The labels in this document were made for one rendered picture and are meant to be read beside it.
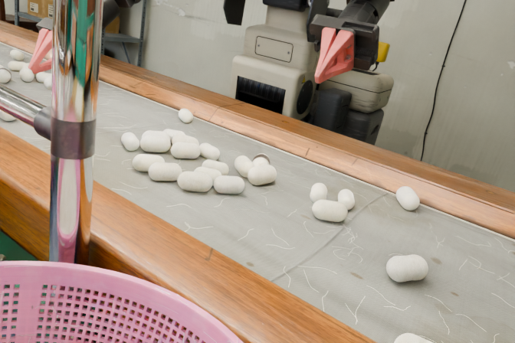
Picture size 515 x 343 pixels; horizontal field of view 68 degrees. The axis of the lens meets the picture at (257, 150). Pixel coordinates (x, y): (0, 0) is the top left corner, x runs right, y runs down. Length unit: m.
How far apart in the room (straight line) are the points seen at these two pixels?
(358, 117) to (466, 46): 1.21
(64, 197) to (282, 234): 0.20
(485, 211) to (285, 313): 0.35
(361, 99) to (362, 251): 0.97
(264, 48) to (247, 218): 0.83
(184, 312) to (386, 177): 0.38
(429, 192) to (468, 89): 1.91
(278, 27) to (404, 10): 1.40
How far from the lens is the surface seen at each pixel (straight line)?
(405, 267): 0.34
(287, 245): 0.35
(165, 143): 0.48
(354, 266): 0.35
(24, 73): 0.77
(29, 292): 0.26
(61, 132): 0.23
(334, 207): 0.40
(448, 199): 0.54
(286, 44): 1.12
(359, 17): 0.62
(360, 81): 1.31
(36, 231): 0.34
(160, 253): 0.27
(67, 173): 0.24
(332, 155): 0.56
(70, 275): 0.25
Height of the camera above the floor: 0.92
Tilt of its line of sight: 19 degrees down
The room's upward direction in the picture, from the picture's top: 12 degrees clockwise
